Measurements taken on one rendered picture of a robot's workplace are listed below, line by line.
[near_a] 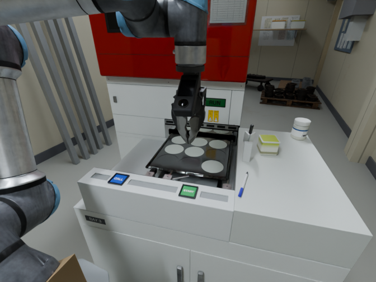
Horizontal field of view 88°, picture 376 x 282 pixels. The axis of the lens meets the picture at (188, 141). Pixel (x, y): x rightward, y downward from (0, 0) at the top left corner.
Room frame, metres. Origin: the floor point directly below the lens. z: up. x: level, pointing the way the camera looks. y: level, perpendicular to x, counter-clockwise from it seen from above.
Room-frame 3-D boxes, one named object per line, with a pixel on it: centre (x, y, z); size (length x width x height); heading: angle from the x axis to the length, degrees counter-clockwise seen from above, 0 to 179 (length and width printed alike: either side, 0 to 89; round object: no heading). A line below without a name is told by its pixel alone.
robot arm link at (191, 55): (0.51, 0.00, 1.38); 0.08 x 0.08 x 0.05
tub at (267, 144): (0.76, -0.35, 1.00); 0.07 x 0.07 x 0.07; 85
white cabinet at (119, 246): (0.75, -0.08, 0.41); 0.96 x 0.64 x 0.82; 76
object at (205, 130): (1.07, -0.07, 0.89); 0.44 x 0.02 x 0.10; 76
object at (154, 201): (0.53, 0.12, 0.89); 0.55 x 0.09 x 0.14; 76
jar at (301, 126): (0.90, -0.56, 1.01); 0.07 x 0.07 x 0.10
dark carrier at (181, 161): (0.87, -0.03, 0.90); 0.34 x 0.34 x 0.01; 76
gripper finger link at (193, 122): (0.51, -0.02, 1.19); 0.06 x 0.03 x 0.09; 166
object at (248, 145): (0.70, -0.24, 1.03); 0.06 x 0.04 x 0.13; 166
